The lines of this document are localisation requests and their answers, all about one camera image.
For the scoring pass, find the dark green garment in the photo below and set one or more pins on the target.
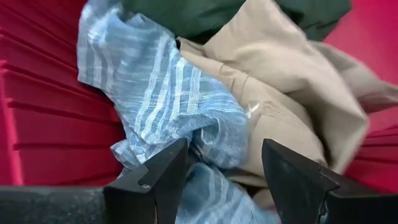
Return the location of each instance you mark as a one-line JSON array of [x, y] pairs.
[[202, 15]]

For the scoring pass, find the beige garment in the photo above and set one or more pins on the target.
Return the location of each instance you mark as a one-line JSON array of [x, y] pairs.
[[280, 77]]

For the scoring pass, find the red plastic laundry bin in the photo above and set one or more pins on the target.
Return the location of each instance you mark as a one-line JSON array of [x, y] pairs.
[[46, 109]]

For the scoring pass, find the light blue garment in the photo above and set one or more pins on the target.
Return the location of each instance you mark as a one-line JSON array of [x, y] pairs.
[[155, 93]]

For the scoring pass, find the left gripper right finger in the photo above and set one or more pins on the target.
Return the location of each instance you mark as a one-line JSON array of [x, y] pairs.
[[326, 205]]

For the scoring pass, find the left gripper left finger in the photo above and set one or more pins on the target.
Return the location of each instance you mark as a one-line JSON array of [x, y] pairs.
[[93, 205]]

